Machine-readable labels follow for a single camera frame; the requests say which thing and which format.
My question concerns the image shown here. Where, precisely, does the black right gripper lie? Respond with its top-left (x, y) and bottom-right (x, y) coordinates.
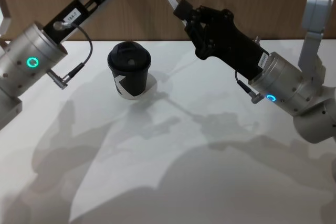
top-left (173, 0), bottom-right (271, 81)

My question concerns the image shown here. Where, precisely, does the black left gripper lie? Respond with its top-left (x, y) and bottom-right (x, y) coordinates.
top-left (43, 0), bottom-right (132, 43)

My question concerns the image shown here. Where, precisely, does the black plastic cup lid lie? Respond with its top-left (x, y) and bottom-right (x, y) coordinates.
top-left (107, 40), bottom-right (152, 74)

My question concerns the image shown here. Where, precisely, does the black paper cup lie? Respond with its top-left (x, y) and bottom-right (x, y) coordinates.
top-left (109, 62), bottom-right (151, 101)

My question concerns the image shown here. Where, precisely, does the thin dark left gripper cable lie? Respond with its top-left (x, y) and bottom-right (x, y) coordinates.
top-left (52, 20), bottom-right (93, 90)

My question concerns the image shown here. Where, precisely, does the thin dark gripper cable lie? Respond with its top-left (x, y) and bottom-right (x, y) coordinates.
top-left (52, 20), bottom-right (93, 90)
top-left (234, 70), bottom-right (264, 103)

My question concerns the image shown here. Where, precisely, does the thin dark right gripper cable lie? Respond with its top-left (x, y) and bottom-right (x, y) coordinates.
top-left (234, 70), bottom-right (264, 103)

